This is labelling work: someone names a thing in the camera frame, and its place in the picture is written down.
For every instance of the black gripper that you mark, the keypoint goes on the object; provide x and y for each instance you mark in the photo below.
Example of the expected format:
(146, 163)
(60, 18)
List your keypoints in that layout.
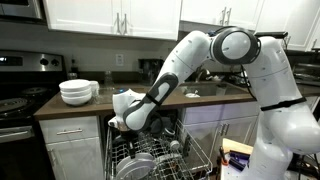
(124, 135)

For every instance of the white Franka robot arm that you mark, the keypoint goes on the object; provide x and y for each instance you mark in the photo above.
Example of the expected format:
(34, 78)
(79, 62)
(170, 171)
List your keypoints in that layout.
(283, 100)

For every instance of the grey cup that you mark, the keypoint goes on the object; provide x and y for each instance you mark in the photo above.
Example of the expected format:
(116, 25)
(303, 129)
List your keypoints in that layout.
(169, 132)

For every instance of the white base cabinet door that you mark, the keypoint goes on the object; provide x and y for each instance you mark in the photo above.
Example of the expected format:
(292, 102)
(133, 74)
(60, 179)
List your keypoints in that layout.
(78, 160)

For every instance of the clear glass container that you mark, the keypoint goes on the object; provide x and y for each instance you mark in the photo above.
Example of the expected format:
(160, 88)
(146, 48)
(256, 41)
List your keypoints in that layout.
(103, 96)

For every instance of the white base cabinet drawer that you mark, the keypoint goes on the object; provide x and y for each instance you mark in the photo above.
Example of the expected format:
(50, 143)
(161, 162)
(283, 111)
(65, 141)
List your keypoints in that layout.
(66, 125)

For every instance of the white mug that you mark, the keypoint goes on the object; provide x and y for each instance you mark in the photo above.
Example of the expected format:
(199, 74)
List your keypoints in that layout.
(95, 88)

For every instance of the clear glass bottle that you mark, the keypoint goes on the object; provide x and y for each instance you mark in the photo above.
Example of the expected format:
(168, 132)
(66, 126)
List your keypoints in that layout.
(108, 80)

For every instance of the white ceramic bowl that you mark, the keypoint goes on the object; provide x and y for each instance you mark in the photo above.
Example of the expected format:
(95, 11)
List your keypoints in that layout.
(74, 84)
(76, 93)
(76, 100)

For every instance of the white sink cloth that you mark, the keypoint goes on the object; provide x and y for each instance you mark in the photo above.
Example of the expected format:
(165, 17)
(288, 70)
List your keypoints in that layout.
(192, 95)

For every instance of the black coffee maker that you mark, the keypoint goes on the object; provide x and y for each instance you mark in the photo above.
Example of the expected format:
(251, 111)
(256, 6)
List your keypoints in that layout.
(148, 70)

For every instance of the orange and black tool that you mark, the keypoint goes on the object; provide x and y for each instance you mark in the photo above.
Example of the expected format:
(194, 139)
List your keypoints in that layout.
(223, 156)

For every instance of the kitchen sink basin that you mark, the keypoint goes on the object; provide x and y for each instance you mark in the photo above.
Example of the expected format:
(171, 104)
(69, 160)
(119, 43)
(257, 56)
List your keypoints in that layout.
(206, 89)

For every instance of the dark glass bottle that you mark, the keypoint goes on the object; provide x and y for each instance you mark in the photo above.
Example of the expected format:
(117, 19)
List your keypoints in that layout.
(74, 68)

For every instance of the white sink base cabinet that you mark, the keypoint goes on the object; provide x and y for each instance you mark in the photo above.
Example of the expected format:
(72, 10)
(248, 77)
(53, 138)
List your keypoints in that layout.
(230, 123)

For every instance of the wooden board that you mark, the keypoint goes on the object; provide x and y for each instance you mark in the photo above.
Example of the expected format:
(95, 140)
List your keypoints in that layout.
(235, 146)

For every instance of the chrome faucet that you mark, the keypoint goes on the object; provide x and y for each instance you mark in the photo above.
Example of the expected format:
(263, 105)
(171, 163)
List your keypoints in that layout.
(202, 74)

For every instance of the stainless steel stove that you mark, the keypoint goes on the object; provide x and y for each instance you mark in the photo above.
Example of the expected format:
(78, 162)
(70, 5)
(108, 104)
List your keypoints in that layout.
(20, 110)

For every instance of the stainless steel microwave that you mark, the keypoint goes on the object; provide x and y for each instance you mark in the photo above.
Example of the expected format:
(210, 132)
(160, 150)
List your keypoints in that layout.
(20, 10)

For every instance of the silver toaster oven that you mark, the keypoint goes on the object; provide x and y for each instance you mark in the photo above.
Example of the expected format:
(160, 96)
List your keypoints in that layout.
(306, 75)

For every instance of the white wall outlet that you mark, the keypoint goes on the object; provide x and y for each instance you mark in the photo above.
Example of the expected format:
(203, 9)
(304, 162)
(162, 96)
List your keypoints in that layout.
(119, 59)

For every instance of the white double-door wall cabinet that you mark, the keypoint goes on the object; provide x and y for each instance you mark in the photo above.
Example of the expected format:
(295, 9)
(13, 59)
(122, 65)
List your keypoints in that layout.
(83, 15)

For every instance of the white wall cabinet over sink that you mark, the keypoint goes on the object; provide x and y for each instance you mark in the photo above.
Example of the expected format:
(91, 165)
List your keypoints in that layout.
(206, 11)

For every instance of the black camera on stand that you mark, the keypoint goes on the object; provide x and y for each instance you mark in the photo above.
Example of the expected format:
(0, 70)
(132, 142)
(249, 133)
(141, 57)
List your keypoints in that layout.
(271, 34)

